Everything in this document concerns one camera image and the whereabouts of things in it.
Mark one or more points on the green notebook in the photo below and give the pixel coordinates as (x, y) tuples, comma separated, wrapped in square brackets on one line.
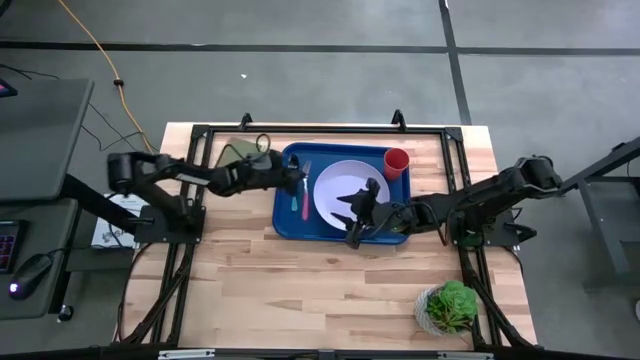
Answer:
[(235, 150)]

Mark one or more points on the black metal stand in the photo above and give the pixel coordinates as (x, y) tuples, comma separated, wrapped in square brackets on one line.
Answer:
[(600, 165)]

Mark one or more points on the lavender plate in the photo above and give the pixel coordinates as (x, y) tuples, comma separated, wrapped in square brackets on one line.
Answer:
[(335, 185)]

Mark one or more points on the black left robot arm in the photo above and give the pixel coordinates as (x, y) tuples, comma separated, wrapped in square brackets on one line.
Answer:
[(165, 172)]

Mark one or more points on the blue plastic tray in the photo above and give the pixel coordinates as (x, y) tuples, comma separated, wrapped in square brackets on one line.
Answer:
[(285, 225)]

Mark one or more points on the backlit keyboard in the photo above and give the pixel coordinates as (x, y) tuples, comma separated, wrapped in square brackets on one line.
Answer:
[(7, 247)]

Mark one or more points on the black frame clamp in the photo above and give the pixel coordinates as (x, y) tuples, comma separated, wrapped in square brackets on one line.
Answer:
[(245, 121), (398, 120)]

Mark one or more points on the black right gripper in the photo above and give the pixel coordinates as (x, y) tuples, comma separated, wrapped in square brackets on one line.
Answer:
[(390, 217)]

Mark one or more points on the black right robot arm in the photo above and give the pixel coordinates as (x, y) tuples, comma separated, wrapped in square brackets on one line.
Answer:
[(490, 192)]

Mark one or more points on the black round caster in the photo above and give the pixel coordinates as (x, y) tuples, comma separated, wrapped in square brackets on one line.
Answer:
[(65, 313)]

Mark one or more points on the black computer mouse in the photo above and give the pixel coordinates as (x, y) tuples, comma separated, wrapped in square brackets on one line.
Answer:
[(30, 275)]

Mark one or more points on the white paper box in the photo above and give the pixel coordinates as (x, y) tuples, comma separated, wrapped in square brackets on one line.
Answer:
[(107, 235)]

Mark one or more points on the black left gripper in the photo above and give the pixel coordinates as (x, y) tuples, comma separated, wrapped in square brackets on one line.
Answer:
[(265, 172)]

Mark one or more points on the potted green succulent plant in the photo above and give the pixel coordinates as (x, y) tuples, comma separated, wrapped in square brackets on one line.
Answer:
[(450, 305)]

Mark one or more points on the red plastic cup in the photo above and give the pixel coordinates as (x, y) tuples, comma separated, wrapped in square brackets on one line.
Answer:
[(396, 160)]

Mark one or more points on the grey desk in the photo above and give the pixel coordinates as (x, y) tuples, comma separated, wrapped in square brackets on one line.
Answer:
[(40, 140)]

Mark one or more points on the silver metal bracket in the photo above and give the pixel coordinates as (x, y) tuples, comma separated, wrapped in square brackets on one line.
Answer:
[(465, 356), (185, 355)]

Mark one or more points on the black metal table frame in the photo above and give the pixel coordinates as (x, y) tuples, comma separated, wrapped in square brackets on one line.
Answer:
[(325, 129)]

